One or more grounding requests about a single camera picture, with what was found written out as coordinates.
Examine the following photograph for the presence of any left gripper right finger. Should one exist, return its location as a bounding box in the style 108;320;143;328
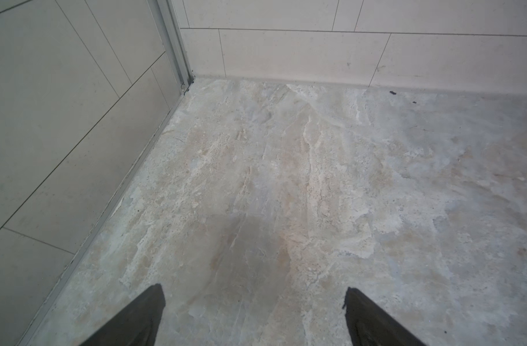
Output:
343;287;425;346

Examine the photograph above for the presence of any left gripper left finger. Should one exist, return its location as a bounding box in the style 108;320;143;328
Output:
80;283;165;346

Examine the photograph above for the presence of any left corner metal profile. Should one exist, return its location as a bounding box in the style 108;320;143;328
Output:
147;0;195;95

